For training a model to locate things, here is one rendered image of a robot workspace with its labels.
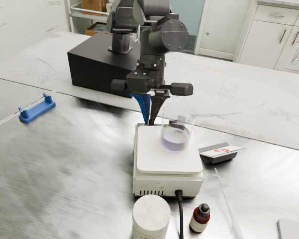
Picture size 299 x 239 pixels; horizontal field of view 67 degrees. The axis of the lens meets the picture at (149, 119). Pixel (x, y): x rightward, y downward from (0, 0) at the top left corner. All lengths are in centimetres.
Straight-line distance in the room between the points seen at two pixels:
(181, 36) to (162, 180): 27
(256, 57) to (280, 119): 213
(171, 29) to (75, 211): 38
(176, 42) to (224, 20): 290
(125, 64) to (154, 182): 39
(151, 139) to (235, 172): 22
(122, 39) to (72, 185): 45
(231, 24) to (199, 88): 258
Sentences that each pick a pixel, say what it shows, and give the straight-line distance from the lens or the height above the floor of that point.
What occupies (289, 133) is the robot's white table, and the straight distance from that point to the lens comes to 75.
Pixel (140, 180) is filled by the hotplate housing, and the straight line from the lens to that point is 42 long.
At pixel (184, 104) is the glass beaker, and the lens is 43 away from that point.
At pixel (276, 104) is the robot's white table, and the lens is 86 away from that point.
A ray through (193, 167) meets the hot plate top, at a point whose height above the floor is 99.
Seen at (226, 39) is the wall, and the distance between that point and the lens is 340.
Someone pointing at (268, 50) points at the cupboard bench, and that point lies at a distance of 287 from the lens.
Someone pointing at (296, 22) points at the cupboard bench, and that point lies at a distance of 282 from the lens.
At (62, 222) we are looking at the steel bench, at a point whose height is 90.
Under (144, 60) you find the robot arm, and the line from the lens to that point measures 50.
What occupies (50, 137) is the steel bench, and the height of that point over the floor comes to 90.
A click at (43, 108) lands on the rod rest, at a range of 69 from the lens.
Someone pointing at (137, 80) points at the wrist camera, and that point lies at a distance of 45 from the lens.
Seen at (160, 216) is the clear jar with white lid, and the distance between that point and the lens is 37.
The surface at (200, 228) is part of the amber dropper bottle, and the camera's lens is 44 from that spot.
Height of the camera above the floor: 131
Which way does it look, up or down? 40 degrees down
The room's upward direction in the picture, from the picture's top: 5 degrees clockwise
